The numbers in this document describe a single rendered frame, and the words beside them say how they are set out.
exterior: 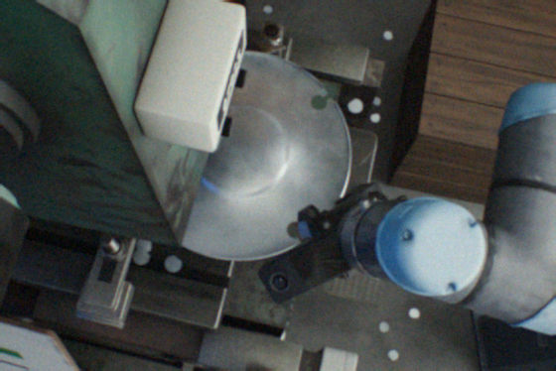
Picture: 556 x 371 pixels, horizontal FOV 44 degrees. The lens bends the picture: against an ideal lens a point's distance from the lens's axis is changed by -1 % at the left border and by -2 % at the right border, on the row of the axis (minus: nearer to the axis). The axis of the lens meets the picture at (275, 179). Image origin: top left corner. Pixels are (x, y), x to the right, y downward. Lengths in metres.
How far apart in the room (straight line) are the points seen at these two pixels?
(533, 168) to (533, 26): 1.00
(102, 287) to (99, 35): 0.67
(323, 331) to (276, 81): 0.83
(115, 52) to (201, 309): 0.68
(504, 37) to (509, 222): 0.99
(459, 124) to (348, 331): 0.55
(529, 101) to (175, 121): 0.40
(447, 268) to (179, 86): 0.28
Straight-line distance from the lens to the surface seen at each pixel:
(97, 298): 0.93
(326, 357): 1.03
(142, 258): 0.97
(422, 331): 1.70
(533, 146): 0.65
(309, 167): 0.92
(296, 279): 0.74
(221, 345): 1.01
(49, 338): 1.12
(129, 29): 0.32
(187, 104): 0.35
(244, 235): 0.89
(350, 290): 1.52
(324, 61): 1.14
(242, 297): 1.02
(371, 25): 1.94
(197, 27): 0.37
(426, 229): 0.55
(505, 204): 0.64
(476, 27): 1.58
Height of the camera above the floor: 1.65
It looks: 72 degrees down
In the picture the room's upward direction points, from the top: 6 degrees clockwise
